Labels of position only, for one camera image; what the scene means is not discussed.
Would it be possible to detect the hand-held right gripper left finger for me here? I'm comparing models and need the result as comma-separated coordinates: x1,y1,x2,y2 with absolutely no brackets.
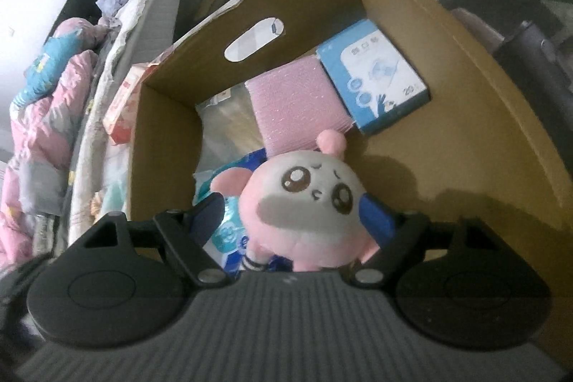
84,191,230,286

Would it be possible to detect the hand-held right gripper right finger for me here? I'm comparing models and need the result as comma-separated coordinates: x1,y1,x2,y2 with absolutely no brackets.
348,192,499,289

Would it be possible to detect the light blue plastic package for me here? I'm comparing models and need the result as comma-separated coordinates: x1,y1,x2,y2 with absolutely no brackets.
192,149,269,275

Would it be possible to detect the pink white plush toy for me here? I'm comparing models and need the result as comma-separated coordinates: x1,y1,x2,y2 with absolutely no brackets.
210,129,381,273

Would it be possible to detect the brown cardboard box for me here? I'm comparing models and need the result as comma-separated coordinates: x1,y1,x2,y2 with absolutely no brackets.
127,0,573,365

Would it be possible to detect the pink sponge pack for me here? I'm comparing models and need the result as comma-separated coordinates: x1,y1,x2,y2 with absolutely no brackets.
244,57,359,159

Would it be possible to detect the blue white mask box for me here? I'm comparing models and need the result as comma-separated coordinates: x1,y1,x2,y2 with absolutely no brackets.
316,19,433,136

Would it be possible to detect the clear plastic bag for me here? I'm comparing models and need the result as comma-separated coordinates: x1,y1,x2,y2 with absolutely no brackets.
194,89,269,177

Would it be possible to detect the pink tissue pack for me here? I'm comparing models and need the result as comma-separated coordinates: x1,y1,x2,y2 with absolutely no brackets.
102,64,157,145

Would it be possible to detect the pink quilt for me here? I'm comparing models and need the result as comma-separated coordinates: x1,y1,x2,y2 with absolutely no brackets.
0,17,112,271

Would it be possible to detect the grey mattress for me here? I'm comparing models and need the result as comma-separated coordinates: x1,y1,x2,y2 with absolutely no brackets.
143,0,186,52

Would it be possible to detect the blue pillow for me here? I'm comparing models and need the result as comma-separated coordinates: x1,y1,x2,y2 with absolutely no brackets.
22,28,92,92

